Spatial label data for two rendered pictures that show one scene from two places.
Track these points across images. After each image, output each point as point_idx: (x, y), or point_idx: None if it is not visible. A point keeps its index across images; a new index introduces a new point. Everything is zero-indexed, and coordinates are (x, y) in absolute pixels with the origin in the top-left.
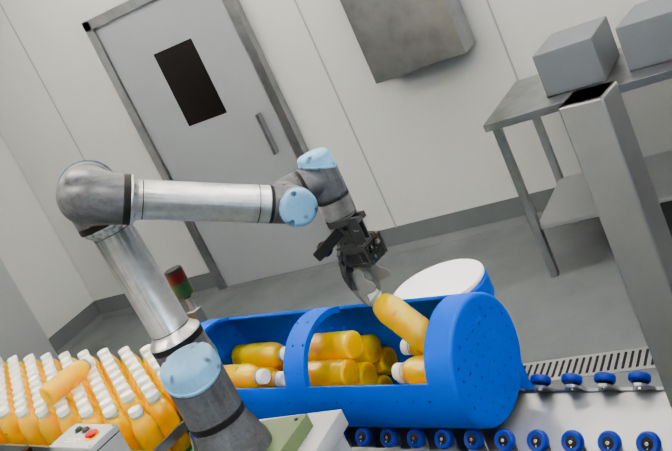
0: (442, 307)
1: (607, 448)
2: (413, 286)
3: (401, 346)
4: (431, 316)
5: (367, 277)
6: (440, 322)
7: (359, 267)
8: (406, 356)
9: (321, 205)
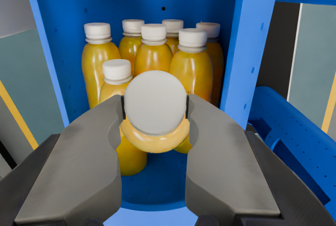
0: (144, 220)
1: None
2: None
3: (182, 35)
4: (123, 209)
5: (195, 129)
6: (113, 219)
7: (188, 178)
8: None
9: None
